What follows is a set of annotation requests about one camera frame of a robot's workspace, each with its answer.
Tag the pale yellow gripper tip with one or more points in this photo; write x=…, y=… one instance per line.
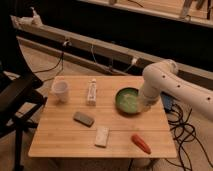
x=144, y=106

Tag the black chair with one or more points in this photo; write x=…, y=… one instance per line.
x=13, y=95

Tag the orange carrot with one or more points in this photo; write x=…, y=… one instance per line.
x=138, y=141

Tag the long wooden beam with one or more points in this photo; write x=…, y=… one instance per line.
x=109, y=50

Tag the white plastic cup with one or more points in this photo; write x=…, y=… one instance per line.
x=61, y=90

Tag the blue box on floor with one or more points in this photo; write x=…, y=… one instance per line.
x=167, y=101

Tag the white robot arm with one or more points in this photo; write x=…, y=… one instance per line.
x=162, y=77

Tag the grey rectangular sponge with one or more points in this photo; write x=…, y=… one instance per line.
x=83, y=119

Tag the white tube with cap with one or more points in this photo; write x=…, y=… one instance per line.
x=91, y=96

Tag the green bowl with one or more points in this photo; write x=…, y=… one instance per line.
x=126, y=101

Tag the white rectangular block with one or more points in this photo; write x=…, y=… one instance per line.
x=101, y=138

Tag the white spray bottle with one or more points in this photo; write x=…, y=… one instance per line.
x=36, y=18

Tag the wooden table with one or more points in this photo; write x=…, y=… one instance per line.
x=76, y=130

